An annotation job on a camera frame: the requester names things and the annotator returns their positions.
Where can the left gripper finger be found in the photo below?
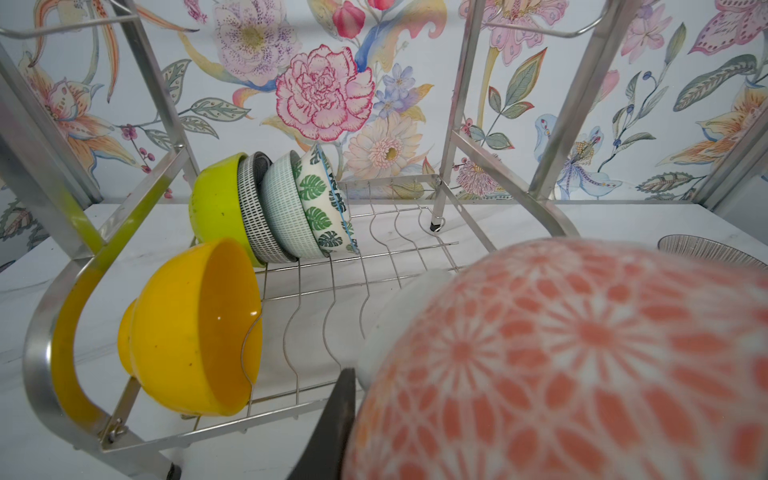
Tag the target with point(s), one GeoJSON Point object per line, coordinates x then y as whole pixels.
{"type": "Point", "coordinates": [324, 454]}

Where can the dark blue patterned bowl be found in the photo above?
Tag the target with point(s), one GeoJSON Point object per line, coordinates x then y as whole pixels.
{"type": "Point", "coordinates": [263, 243]}

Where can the steel wire dish rack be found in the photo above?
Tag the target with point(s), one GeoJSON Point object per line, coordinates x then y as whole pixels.
{"type": "Point", "coordinates": [36, 166]}

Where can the lime green bowl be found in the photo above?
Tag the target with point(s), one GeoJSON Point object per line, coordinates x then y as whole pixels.
{"type": "Point", "coordinates": [214, 206]}

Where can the pink striped bowl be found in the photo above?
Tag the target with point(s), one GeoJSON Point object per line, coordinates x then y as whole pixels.
{"type": "Point", "coordinates": [704, 248]}

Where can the yellow bowl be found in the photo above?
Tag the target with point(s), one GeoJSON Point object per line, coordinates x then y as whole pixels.
{"type": "Point", "coordinates": [190, 338]}

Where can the green leaf pattern bowl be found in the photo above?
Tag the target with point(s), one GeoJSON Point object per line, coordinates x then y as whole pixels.
{"type": "Point", "coordinates": [324, 203]}

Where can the pale teal glass bowl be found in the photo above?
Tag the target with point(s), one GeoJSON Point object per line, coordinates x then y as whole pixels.
{"type": "Point", "coordinates": [284, 210]}

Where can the black white floral bowl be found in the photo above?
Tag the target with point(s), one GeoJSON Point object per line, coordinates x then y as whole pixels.
{"type": "Point", "coordinates": [575, 359]}

